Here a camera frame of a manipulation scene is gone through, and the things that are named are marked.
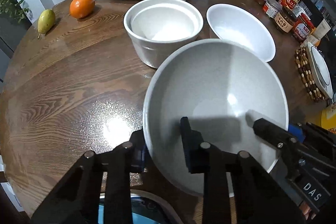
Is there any orange tangerine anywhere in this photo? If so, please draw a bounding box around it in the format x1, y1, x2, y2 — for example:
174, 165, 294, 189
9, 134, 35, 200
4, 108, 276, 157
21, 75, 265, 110
70, 0, 95, 19

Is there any red lid chili jar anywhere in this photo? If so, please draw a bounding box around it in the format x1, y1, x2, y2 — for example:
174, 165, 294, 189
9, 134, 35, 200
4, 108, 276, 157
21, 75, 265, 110
291, 12, 314, 43

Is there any small white lid jar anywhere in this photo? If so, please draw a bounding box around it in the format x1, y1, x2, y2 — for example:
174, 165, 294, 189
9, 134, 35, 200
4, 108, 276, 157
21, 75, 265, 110
262, 0, 282, 19

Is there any medium white bowl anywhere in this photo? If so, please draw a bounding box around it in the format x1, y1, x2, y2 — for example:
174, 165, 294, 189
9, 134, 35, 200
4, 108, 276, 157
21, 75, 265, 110
206, 3, 276, 62

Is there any brown sauce jar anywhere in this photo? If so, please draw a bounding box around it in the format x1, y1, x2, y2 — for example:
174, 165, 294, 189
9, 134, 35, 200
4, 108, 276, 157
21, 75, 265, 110
274, 6, 297, 33

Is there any yellow carton box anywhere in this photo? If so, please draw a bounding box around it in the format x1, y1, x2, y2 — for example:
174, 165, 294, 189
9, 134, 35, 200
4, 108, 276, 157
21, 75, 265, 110
308, 102, 336, 134

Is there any wooden bead trivet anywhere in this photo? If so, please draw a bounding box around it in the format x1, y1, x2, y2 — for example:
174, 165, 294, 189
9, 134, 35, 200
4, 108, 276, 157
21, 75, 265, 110
294, 48, 326, 102

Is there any green trailing houseplant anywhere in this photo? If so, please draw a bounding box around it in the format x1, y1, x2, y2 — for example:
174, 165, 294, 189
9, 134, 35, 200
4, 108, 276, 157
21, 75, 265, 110
0, 0, 31, 23

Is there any large white bowl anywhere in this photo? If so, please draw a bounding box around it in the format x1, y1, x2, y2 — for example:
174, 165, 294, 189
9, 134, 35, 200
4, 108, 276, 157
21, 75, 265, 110
143, 39, 289, 196

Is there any white ceramic pot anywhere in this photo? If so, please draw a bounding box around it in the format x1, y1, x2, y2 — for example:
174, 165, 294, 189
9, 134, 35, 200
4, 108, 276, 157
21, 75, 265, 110
123, 0, 203, 69

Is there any green pear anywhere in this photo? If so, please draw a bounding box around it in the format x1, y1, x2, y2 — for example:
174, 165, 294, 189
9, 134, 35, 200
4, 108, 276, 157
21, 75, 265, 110
37, 9, 56, 38

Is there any blue oval dish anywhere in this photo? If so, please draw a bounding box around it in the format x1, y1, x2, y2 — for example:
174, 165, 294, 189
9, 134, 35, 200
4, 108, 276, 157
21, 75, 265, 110
97, 193, 169, 224

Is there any square blue patterned plate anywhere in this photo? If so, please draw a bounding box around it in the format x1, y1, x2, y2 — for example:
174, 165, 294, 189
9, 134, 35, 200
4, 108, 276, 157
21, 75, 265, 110
306, 42, 333, 99

